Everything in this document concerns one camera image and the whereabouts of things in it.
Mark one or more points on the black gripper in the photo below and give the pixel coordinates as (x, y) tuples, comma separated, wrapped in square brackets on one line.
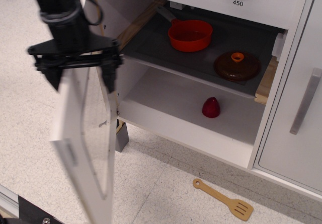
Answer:
[(74, 45)]

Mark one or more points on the white oven door with window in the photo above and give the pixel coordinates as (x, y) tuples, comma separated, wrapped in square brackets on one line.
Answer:
[(95, 194)]

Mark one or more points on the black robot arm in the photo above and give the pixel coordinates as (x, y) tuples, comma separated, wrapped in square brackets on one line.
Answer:
[(65, 10)]

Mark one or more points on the grey oven tray shelf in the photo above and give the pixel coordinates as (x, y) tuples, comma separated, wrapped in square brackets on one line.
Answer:
[(151, 46)]

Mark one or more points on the grey cabinet leg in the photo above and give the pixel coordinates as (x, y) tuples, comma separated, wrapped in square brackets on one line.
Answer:
[(122, 138)]

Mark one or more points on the orange toy saucepan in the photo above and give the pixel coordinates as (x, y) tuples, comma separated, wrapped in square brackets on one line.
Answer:
[(187, 35)]

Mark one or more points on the red toy strawberry half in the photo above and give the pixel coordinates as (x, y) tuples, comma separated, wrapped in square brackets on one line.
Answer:
[(211, 108)]

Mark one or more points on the white toy kitchen cabinet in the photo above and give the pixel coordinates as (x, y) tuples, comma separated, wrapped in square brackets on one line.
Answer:
[(170, 105)]

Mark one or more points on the brown pot lid orange knob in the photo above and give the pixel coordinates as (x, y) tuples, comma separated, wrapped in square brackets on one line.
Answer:
[(237, 66)]

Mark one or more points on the wooden slotted spatula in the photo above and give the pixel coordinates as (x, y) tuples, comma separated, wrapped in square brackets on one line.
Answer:
[(237, 207)]

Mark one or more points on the white right cabinet door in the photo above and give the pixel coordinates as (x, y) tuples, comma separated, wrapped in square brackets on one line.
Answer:
[(291, 146)]

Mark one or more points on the grey oven door handle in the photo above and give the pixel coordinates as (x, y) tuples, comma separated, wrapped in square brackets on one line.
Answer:
[(65, 151)]

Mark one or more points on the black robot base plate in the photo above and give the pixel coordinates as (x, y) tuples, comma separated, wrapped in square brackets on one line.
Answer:
[(30, 213)]

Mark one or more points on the silver cabinet door handle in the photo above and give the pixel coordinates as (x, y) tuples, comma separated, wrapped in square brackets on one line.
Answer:
[(306, 100)]

